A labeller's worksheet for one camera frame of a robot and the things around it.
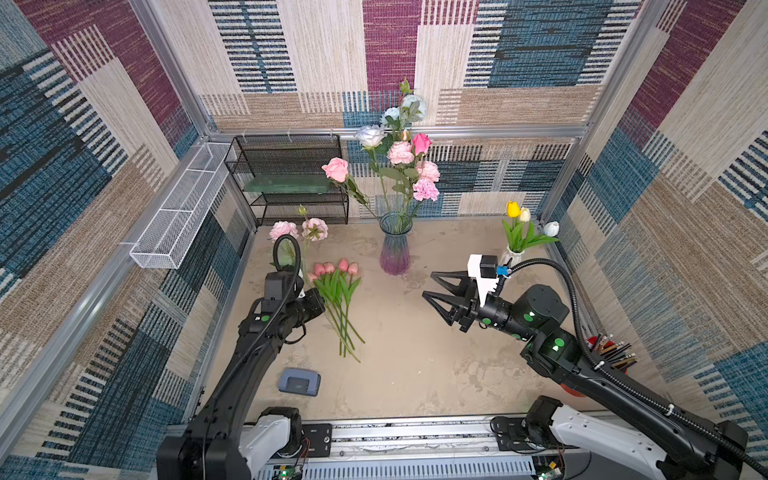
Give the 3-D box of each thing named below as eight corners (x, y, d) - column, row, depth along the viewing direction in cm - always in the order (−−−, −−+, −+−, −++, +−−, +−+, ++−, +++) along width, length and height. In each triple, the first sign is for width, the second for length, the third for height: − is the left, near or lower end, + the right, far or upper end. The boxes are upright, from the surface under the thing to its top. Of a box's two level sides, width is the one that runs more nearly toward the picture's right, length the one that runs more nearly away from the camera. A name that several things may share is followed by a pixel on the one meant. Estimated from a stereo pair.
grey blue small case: (278, 391, 83) (275, 388, 81) (285, 369, 87) (283, 366, 85) (317, 396, 82) (315, 394, 80) (322, 374, 86) (320, 371, 84)
